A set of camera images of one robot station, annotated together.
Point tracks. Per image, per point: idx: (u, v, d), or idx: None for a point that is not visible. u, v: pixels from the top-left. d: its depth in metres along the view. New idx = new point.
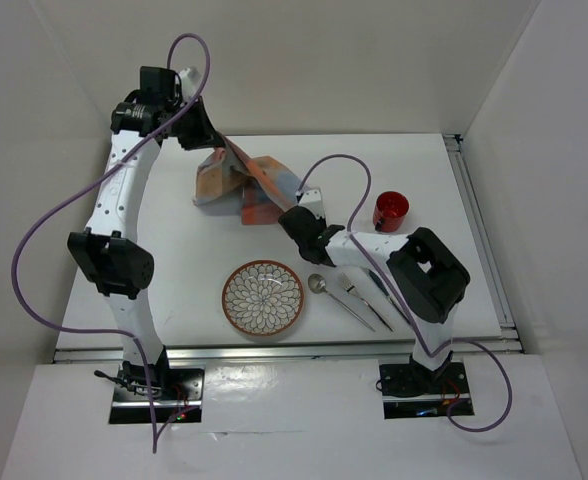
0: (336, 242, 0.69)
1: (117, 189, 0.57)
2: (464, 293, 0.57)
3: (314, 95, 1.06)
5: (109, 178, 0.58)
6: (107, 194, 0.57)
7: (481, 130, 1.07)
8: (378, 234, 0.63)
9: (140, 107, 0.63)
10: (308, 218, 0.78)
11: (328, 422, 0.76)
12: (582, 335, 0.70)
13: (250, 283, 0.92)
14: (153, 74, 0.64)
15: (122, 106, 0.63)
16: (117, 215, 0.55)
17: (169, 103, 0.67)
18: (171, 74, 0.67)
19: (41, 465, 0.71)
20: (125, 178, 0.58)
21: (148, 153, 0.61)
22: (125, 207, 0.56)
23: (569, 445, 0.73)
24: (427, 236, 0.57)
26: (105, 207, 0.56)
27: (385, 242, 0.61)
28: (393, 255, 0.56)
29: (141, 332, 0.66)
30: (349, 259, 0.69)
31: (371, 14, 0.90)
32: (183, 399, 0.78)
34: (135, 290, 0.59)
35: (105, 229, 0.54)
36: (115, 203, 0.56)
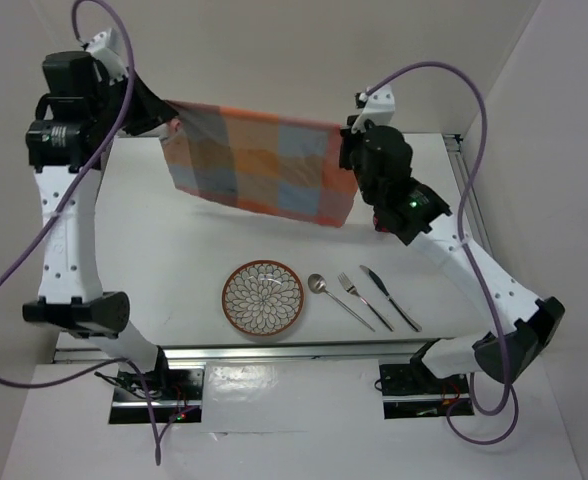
0: (440, 240, 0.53)
1: (62, 245, 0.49)
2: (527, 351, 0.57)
3: (313, 95, 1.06)
5: (50, 233, 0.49)
6: (53, 253, 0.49)
7: (481, 129, 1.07)
8: (499, 269, 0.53)
9: (59, 126, 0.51)
10: (408, 162, 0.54)
11: (328, 422, 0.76)
12: (582, 335, 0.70)
13: (250, 283, 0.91)
14: (63, 72, 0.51)
15: (36, 129, 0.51)
16: (70, 278, 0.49)
17: (94, 97, 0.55)
18: (85, 62, 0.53)
19: (40, 465, 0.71)
20: (68, 233, 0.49)
21: (88, 185, 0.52)
22: (77, 265, 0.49)
23: (569, 445, 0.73)
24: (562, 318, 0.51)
26: (54, 270, 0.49)
27: (510, 297, 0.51)
28: (526, 335, 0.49)
29: (135, 353, 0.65)
30: (438, 260, 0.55)
31: (371, 13, 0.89)
32: (183, 399, 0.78)
34: (114, 329, 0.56)
35: (62, 297, 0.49)
36: (64, 262, 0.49)
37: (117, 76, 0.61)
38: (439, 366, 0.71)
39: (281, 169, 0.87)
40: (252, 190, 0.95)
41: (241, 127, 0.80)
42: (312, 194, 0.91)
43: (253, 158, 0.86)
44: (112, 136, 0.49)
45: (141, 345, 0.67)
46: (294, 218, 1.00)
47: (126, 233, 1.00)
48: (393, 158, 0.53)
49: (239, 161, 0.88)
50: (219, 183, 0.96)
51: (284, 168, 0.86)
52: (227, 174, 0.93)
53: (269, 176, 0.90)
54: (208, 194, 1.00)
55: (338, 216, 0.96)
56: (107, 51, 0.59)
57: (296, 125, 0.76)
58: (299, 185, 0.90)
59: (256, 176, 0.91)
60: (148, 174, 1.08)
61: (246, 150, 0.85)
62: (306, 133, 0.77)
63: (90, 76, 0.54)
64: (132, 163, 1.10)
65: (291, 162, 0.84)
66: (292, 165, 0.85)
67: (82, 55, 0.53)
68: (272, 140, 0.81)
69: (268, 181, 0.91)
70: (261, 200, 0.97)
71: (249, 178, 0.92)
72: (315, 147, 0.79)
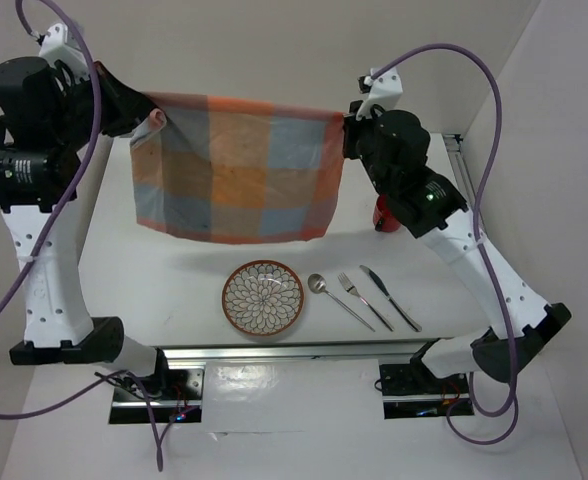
0: (456, 239, 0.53)
1: (43, 288, 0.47)
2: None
3: (313, 95, 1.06)
5: (30, 276, 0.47)
6: (35, 297, 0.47)
7: (481, 129, 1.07)
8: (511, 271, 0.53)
9: (22, 158, 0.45)
10: (424, 149, 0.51)
11: (328, 421, 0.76)
12: (582, 336, 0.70)
13: (250, 283, 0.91)
14: (15, 95, 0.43)
15: None
16: (56, 322, 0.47)
17: (61, 111, 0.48)
18: (42, 76, 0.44)
19: (40, 465, 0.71)
20: (48, 276, 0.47)
21: (64, 221, 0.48)
22: (63, 308, 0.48)
23: (569, 445, 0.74)
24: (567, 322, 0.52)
26: (38, 314, 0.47)
27: (521, 300, 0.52)
28: (533, 339, 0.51)
29: (134, 366, 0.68)
30: (450, 258, 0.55)
31: (371, 13, 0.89)
32: (183, 399, 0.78)
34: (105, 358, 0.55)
35: (50, 341, 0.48)
36: (48, 307, 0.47)
37: (82, 75, 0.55)
38: (439, 366, 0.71)
39: (267, 188, 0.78)
40: (227, 225, 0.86)
41: (227, 124, 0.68)
42: (300, 212, 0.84)
43: (236, 181, 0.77)
44: (83, 172, 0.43)
45: (145, 354, 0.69)
46: (283, 240, 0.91)
47: (126, 233, 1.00)
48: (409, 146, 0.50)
49: (218, 187, 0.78)
50: (189, 217, 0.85)
51: (269, 186, 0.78)
52: (200, 207, 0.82)
53: (253, 202, 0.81)
54: (175, 230, 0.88)
55: (325, 221, 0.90)
56: (66, 48, 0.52)
57: (288, 119, 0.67)
58: (287, 206, 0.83)
59: (237, 208, 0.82)
60: None
61: (230, 169, 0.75)
62: (298, 129, 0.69)
63: (50, 90, 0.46)
64: (131, 163, 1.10)
65: (279, 178, 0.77)
66: (279, 180, 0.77)
67: (35, 67, 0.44)
68: (261, 146, 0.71)
69: (251, 212, 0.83)
70: (238, 234, 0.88)
71: (227, 210, 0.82)
72: (306, 146, 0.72)
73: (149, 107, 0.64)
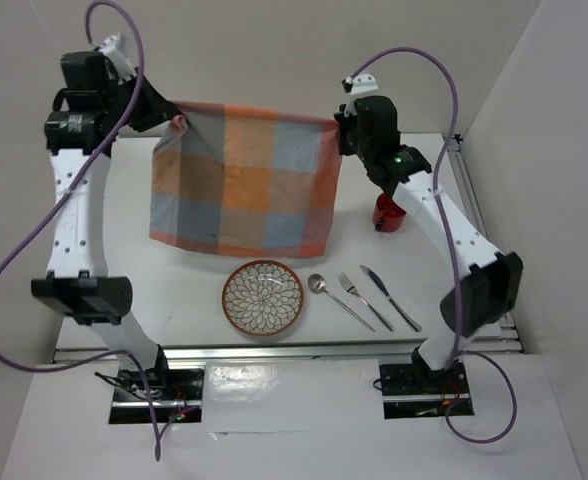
0: (412, 189, 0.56)
1: (73, 221, 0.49)
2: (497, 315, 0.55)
3: (313, 96, 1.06)
5: (60, 209, 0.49)
6: (63, 228, 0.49)
7: (481, 129, 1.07)
8: (466, 222, 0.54)
9: (75, 115, 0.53)
10: (395, 118, 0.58)
11: (328, 421, 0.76)
12: (582, 335, 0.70)
13: (250, 283, 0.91)
14: (78, 69, 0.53)
15: (54, 119, 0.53)
16: (80, 251, 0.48)
17: (105, 95, 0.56)
18: (101, 60, 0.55)
19: (39, 465, 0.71)
20: (78, 208, 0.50)
21: (100, 168, 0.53)
22: (86, 241, 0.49)
23: (569, 445, 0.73)
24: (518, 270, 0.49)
26: (63, 245, 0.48)
27: (471, 245, 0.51)
28: (476, 275, 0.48)
29: (135, 348, 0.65)
30: (414, 211, 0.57)
31: (371, 13, 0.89)
32: (183, 399, 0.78)
34: (117, 317, 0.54)
35: (69, 271, 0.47)
36: (75, 236, 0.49)
37: (126, 75, 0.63)
38: (434, 357, 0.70)
39: (272, 189, 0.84)
40: (235, 232, 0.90)
41: (238, 130, 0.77)
42: (300, 220, 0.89)
43: (245, 180, 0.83)
44: (121, 121, 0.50)
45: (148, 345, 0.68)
46: (282, 255, 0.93)
47: (127, 233, 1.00)
48: (381, 116, 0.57)
49: (229, 186, 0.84)
50: (198, 224, 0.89)
51: (273, 188, 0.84)
52: (212, 212, 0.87)
53: (258, 203, 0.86)
54: (185, 243, 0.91)
55: (321, 236, 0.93)
56: (118, 53, 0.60)
57: (291, 122, 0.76)
58: (289, 211, 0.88)
59: (244, 210, 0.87)
60: (147, 174, 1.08)
61: (240, 169, 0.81)
62: (300, 133, 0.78)
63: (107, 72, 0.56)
64: (130, 163, 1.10)
65: (283, 180, 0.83)
66: (283, 181, 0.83)
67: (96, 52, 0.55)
68: (267, 147, 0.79)
69: (257, 215, 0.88)
70: (244, 243, 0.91)
71: (236, 214, 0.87)
72: (307, 154, 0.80)
73: (174, 113, 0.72)
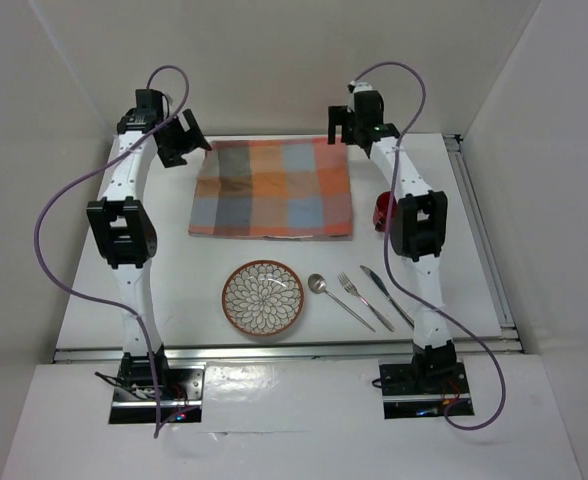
0: (381, 147, 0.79)
1: (127, 169, 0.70)
2: (438, 248, 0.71)
3: (313, 96, 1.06)
5: (121, 159, 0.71)
6: (120, 173, 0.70)
7: (481, 130, 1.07)
8: (413, 169, 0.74)
9: (139, 117, 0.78)
10: (376, 105, 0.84)
11: (329, 420, 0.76)
12: (583, 335, 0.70)
13: (250, 283, 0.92)
14: (146, 94, 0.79)
15: (125, 119, 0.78)
16: (128, 186, 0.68)
17: (162, 115, 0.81)
18: (160, 94, 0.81)
19: (39, 465, 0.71)
20: (133, 161, 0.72)
21: (149, 146, 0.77)
22: (134, 181, 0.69)
23: (569, 445, 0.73)
24: (441, 198, 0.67)
26: (118, 182, 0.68)
27: (412, 182, 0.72)
28: (407, 197, 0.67)
29: (144, 309, 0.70)
30: (382, 166, 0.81)
31: (371, 14, 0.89)
32: (183, 398, 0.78)
34: (142, 259, 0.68)
35: (119, 196, 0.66)
36: (126, 178, 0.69)
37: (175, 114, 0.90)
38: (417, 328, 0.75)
39: (291, 183, 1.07)
40: (264, 214, 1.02)
41: (258, 153, 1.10)
42: (315, 202, 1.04)
43: (268, 180, 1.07)
44: (164, 124, 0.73)
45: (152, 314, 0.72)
46: (308, 233, 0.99)
47: None
48: (366, 98, 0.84)
49: (256, 186, 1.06)
50: (230, 216, 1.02)
51: (291, 182, 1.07)
52: (244, 203, 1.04)
53: (281, 191, 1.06)
54: (221, 229, 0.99)
55: (344, 218, 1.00)
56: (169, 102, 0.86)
57: (292, 143, 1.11)
58: (308, 195, 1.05)
59: (270, 200, 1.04)
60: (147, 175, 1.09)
61: (263, 172, 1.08)
62: (301, 150, 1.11)
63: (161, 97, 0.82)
64: None
65: (296, 177, 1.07)
66: (297, 177, 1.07)
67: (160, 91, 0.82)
68: (279, 158, 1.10)
69: (281, 202, 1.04)
70: (271, 224, 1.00)
71: (263, 201, 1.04)
72: (310, 160, 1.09)
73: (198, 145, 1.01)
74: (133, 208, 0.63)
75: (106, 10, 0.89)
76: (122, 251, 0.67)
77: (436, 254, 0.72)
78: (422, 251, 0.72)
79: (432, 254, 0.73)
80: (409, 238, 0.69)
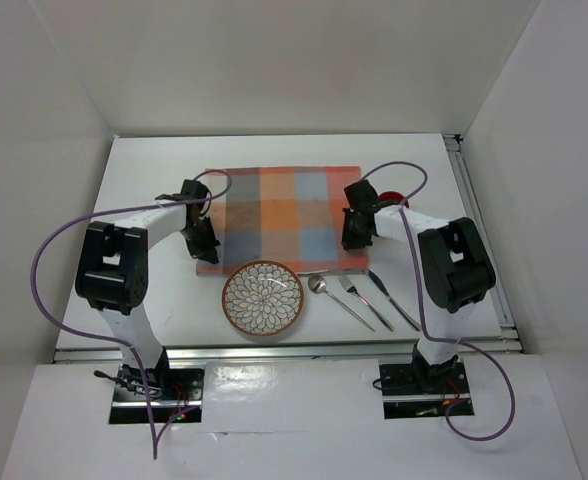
0: (383, 212, 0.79)
1: (149, 213, 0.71)
2: (482, 292, 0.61)
3: (312, 96, 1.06)
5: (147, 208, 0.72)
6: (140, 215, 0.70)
7: (481, 130, 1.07)
8: (421, 215, 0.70)
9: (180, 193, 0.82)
10: (369, 192, 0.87)
11: (328, 421, 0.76)
12: (583, 337, 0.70)
13: (250, 283, 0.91)
14: (192, 183, 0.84)
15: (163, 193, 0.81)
16: (140, 222, 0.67)
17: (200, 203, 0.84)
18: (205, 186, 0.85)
19: (38, 465, 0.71)
20: (158, 212, 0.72)
21: (179, 211, 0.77)
22: (150, 222, 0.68)
23: (569, 445, 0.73)
24: (467, 226, 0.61)
26: (134, 217, 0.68)
27: (427, 221, 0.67)
28: (429, 230, 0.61)
29: (138, 342, 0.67)
30: (391, 229, 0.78)
31: (371, 13, 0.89)
32: (183, 399, 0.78)
34: (126, 307, 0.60)
35: (127, 223, 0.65)
36: (143, 217, 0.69)
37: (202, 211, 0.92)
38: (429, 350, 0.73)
39: (301, 214, 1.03)
40: (275, 250, 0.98)
41: (269, 183, 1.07)
42: (328, 234, 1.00)
43: (278, 211, 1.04)
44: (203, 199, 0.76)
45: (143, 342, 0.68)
46: (322, 268, 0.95)
47: None
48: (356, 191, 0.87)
49: (265, 218, 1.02)
50: (238, 252, 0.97)
51: (301, 214, 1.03)
52: (252, 237, 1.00)
53: (291, 224, 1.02)
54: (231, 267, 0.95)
55: (358, 252, 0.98)
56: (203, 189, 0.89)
57: (305, 173, 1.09)
58: (318, 227, 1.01)
59: (280, 233, 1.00)
60: (146, 175, 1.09)
61: (273, 201, 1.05)
62: (314, 179, 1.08)
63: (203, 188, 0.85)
64: (130, 164, 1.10)
65: (307, 206, 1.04)
66: (308, 208, 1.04)
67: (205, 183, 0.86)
68: (290, 187, 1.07)
69: (291, 235, 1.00)
70: (283, 259, 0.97)
71: (273, 236, 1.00)
72: (322, 189, 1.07)
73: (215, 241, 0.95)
74: (134, 236, 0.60)
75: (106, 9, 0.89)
76: (100, 292, 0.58)
77: (476, 301, 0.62)
78: (464, 300, 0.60)
79: (472, 302, 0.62)
80: (449, 278, 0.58)
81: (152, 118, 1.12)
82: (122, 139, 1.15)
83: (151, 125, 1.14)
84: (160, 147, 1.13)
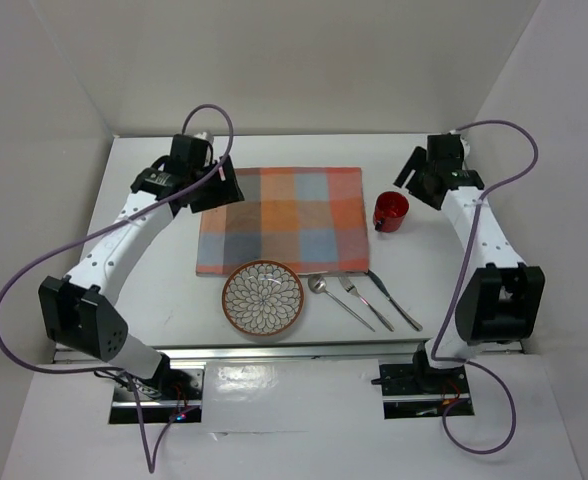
0: (459, 197, 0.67)
1: (113, 244, 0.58)
2: (510, 340, 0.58)
3: (312, 96, 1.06)
5: (111, 230, 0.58)
6: (101, 248, 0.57)
7: (481, 129, 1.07)
8: (497, 232, 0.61)
9: (165, 175, 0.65)
10: (455, 154, 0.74)
11: (327, 421, 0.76)
12: (583, 337, 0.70)
13: (250, 283, 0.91)
14: (185, 144, 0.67)
15: (147, 171, 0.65)
16: (101, 270, 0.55)
17: (195, 172, 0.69)
18: (202, 147, 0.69)
19: (38, 465, 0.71)
20: (127, 234, 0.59)
21: (159, 213, 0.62)
22: (114, 263, 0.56)
23: (569, 446, 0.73)
24: (536, 283, 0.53)
26: (93, 259, 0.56)
27: (496, 248, 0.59)
28: (491, 268, 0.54)
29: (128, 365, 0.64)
30: (457, 218, 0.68)
31: (371, 14, 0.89)
32: (183, 399, 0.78)
34: (104, 358, 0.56)
35: (85, 280, 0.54)
36: (105, 256, 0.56)
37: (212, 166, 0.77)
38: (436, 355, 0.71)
39: (301, 215, 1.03)
40: (275, 250, 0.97)
41: (270, 183, 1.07)
42: (329, 235, 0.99)
43: (279, 211, 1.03)
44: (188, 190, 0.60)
45: (144, 351, 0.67)
46: (322, 269, 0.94)
47: None
48: (443, 144, 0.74)
49: (265, 218, 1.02)
50: (239, 252, 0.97)
51: (302, 215, 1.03)
52: (252, 236, 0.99)
53: (291, 224, 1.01)
54: (231, 268, 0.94)
55: (359, 252, 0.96)
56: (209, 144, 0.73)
57: (306, 172, 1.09)
58: (319, 228, 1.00)
59: (280, 234, 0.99)
60: None
61: (273, 202, 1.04)
62: (314, 180, 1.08)
63: (197, 155, 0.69)
64: (131, 164, 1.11)
65: (307, 207, 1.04)
66: (309, 208, 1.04)
67: (203, 140, 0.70)
68: (291, 188, 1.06)
69: (291, 235, 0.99)
70: (283, 259, 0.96)
71: (273, 236, 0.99)
72: (322, 189, 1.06)
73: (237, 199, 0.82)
74: (88, 304, 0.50)
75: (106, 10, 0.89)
76: (74, 346, 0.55)
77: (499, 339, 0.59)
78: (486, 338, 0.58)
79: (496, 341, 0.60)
80: (482, 319, 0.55)
81: (152, 118, 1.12)
82: (122, 139, 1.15)
83: (151, 125, 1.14)
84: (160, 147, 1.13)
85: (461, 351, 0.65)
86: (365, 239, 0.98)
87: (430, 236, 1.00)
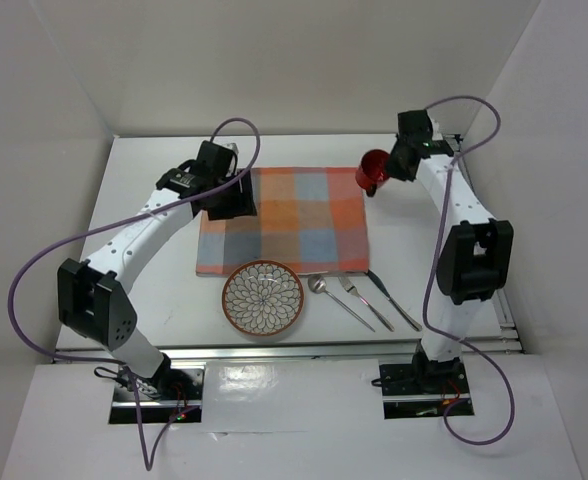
0: (431, 165, 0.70)
1: (133, 235, 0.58)
2: (490, 292, 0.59)
3: (312, 96, 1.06)
5: (133, 221, 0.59)
6: (121, 237, 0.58)
7: (481, 129, 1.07)
8: (468, 194, 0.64)
9: (190, 177, 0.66)
10: (424, 125, 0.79)
11: (327, 420, 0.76)
12: (583, 336, 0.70)
13: (250, 283, 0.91)
14: (211, 149, 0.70)
15: (173, 171, 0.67)
16: (120, 257, 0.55)
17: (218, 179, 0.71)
18: (228, 154, 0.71)
19: (38, 465, 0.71)
20: (146, 227, 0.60)
21: (180, 212, 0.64)
22: (132, 252, 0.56)
23: (569, 445, 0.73)
24: (504, 230, 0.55)
26: (113, 247, 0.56)
27: (468, 207, 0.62)
28: (462, 224, 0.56)
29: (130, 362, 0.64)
30: (432, 186, 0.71)
31: (372, 13, 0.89)
32: (183, 399, 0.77)
34: (110, 347, 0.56)
35: (102, 266, 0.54)
36: (124, 245, 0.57)
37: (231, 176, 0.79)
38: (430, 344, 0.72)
39: (301, 215, 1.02)
40: (274, 250, 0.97)
41: (270, 183, 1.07)
42: (329, 235, 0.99)
43: (279, 211, 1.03)
44: (215, 191, 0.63)
45: (144, 351, 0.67)
46: (321, 269, 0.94)
47: None
48: (412, 120, 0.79)
49: (265, 218, 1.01)
50: (240, 252, 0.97)
51: (302, 214, 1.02)
52: (252, 236, 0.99)
53: (291, 223, 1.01)
54: (230, 268, 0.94)
55: (359, 253, 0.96)
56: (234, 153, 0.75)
57: (305, 173, 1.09)
58: (319, 229, 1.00)
59: (280, 234, 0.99)
60: (146, 174, 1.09)
61: (274, 201, 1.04)
62: (314, 179, 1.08)
63: (222, 163, 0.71)
64: (130, 164, 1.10)
65: (307, 207, 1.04)
66: (309, 208, 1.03)
67: (230, 149, 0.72)
68: (291, 188, 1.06)
69: (290, 235, 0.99)
70: (283, 260, 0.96)
71: (273, 236, 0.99)
72: (322, 189, 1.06)
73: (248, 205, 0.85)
74: (104, 288, 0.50)
75: (106, 9, 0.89)
76: (83, 330, 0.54)
77: (482, 299, 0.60)
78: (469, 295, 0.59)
79: (478, 299, 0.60)
80: (460, 272, 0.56)
81: (151, 118, 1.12)
82: (122, 139, 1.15)
83: (151, 125, 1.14)
84: (159, 147, 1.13)
85: (456, 324, 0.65)
86: (365, 239, 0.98)
87: (430, 236, 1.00)
